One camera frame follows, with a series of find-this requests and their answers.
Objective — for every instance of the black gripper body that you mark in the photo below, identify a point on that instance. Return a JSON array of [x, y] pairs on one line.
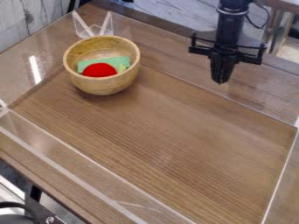
[[245, 53]]

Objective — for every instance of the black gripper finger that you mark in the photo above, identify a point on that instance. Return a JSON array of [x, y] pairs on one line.
[[215, 67], [227, 67]]

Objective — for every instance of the red round fruit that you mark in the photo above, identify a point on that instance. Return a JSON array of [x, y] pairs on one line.
[[99, 70]]

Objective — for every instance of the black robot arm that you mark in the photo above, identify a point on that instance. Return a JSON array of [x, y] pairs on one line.
[[232, 17]]

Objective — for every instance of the metal table leg background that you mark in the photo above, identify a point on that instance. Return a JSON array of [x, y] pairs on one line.
[[276, 29]]

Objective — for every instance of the green sponge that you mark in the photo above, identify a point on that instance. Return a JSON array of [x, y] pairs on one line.
[[120, 63]]

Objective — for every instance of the wooden bowl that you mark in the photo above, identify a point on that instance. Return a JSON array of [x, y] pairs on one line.
[[97, 48]]

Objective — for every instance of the black table leg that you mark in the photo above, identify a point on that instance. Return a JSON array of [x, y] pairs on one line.
[[44, 216]]

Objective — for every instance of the clear acrylic tray wall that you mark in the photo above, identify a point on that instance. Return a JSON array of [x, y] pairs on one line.
[[89, 189]]

